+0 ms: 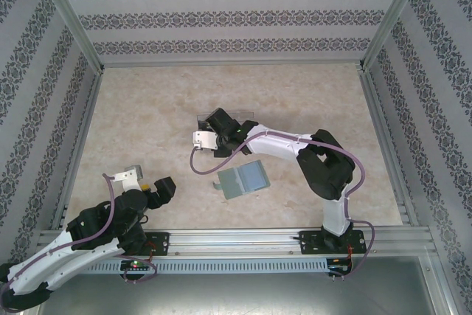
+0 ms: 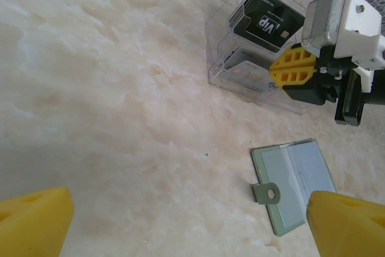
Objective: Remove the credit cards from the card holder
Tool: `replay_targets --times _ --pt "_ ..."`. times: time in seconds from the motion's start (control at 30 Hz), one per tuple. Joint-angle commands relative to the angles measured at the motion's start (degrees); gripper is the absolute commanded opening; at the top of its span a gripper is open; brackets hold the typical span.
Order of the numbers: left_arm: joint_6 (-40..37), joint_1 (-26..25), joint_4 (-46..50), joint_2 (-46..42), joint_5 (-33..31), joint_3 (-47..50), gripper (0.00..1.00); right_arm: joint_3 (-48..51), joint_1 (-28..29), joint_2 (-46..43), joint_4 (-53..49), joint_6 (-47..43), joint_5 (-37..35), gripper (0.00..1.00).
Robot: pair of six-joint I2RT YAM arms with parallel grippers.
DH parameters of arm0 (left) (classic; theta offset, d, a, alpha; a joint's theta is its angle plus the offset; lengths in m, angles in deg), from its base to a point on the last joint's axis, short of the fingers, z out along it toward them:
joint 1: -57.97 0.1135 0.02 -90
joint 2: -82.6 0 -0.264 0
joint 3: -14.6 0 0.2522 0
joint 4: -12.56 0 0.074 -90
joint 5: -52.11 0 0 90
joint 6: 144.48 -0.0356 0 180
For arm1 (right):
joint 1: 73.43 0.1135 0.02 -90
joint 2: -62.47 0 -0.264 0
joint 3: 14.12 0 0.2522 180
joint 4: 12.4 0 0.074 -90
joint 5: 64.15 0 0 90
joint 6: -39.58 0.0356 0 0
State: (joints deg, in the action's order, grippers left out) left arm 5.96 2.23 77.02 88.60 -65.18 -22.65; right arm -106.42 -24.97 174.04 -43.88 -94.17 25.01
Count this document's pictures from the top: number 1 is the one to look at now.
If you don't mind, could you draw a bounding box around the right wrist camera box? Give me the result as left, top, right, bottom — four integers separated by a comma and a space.
191, 130, 221, 150

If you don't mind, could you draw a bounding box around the aluminium side rail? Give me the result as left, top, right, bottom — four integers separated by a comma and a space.
50, 66, 108, 230
359, 66, 421, 227

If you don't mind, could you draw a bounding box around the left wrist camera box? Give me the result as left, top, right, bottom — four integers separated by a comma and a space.
112, 165, 144, 190

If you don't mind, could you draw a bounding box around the aluminium mounting rail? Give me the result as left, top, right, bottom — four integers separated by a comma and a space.
35, 229, 438, 257

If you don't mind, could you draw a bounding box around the aluminium frame post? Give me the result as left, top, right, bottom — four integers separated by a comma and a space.
358, 0, 433, 72
30, 0, 106, 72

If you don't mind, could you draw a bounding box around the small controller board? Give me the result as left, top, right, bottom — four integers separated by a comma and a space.
120, 259, 153, 274
327, 258, 353, 275

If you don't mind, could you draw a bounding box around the green leather card holder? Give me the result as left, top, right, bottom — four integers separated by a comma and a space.
212, 160, 273, 202

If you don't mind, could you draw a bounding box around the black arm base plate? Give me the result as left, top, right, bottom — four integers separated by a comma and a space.
104, 232, 171, 257
299, 229, 368, 256

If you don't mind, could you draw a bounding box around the aluminium frame strut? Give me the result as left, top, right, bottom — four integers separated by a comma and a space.
423, 252, 457, 315

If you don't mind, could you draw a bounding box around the clear acrylic card organizer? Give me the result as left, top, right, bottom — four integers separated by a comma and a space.
196, 109, 257, 135

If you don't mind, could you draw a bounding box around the grey metal panel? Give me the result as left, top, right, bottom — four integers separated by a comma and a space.
36, 273, 449, 315

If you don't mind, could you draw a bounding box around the slotted grey cable duct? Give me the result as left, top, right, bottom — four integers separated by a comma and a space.
49, 259, 331, 274

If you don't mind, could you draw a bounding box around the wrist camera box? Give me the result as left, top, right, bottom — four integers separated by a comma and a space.
112, 165, 144, 190
191, 130, 221, 150

